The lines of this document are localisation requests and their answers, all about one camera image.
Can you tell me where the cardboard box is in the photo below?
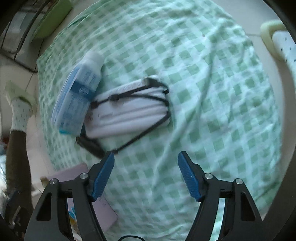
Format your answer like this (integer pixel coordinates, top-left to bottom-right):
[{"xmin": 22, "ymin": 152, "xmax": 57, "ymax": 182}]
[{"xmin": 32, "ymin": 163, "xmax": 119, "ymax": 241}]

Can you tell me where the white blue labelled bottle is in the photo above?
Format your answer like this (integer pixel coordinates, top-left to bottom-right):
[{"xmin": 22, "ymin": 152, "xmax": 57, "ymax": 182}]
[{"xmin": 51, "ymin": 51, "xmax": 104, "ymax": 136}]

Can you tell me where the black oval fob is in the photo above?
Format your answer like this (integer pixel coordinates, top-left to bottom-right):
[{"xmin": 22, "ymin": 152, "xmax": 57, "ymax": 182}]
[{"xmin": 76, "ymin": 136, "xmax": 105, "ymax": 159}]

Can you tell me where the person left leg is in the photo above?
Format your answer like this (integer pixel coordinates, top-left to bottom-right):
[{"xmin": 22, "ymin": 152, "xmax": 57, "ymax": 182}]
[{"xmin": 6, "ymin": 131, "xmax": 34, "ymax": 224}]

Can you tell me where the white power bank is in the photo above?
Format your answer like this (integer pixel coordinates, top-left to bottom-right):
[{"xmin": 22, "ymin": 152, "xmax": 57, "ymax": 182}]
[{"xmin": 84, "ymin": 75, "xmax": 170, "ymax": 139}]

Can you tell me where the green slipper with sock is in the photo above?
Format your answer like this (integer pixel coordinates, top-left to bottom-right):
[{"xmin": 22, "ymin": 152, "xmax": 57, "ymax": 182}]
[
  {"xmin": 4, "ymin": 81, "xmax": 37, "ymax": 133},
  {"xmin": 260, "ymin": 20, "xmax": 295, "ymax": 65}
]

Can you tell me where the green tray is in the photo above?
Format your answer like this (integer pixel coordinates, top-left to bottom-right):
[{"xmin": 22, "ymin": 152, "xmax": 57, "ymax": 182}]
[{"xmin": 30, "ymin": 0, "xmax": 73, "ymax": 42}]

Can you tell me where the black charging cable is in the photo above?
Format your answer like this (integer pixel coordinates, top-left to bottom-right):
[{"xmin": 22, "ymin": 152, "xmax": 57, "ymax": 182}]
[{"xmin": 79, "ymin": 77, "xmax": 172, "ymax": 155}]

